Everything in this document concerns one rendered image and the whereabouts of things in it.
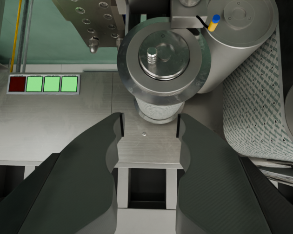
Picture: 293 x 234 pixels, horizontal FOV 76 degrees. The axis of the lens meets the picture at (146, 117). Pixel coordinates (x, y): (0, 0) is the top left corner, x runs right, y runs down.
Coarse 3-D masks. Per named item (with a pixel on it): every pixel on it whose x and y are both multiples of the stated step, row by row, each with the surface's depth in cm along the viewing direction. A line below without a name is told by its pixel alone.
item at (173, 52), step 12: (156, 36) 28; (168, 36) 28; (180, 36) 28; (144, 48) 28; (156, 48) 28; (168, 48) 28; (180, 48) 27; (144, 60) 27; (168, 60) 28; (180, 60) 27; (156, 72) 27; (168, 72) 27; (180, 72) 27
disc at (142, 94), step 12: (144, 24) 30; (132, 36) 30; (120, 48) 30; (204, 48) 29; (120, 60) 30; (204, 60) 29; (120, 72) 29; (204, 72) 29; (132, 84) 29; (192, 84) 29; (144, 96) 29; (156, 96) 29; (168, 96) 29; (180, 96) 28; (192, 96) 29
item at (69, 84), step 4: (64, 80) 63; (68, 80) 63; (72, 80) 63; (76, 80) 63; (64, 84) 63; (68, 84) 63; (72, 84) 63; (76, 84) 63; (64, 88) 63; (68, 88) 63; (72, 88) 63
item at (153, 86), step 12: (156, 24) 29; (168, 24) 29; (144, 36) 29; (192, 36) 29; (132, 48) 29; (192, 48) 28; (132, 60) 29; (192, 60) 28; (132, 72) 28; (144, 72) 28; (192, 72) 28; (144, 84) 28; (156, 84) 28; (168, 84) 28; (180, 84) 28
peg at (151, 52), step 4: (148, 48) 25; (152, 48) 25; (148, 52) 25; (152, 52) 25; (156, 52) 25; (148, 56) 25; (152, 56) 25; (156, 56) 25; (148, 60) 26; (152, 60) 26; (156, 60) 27; (152, 64) 27
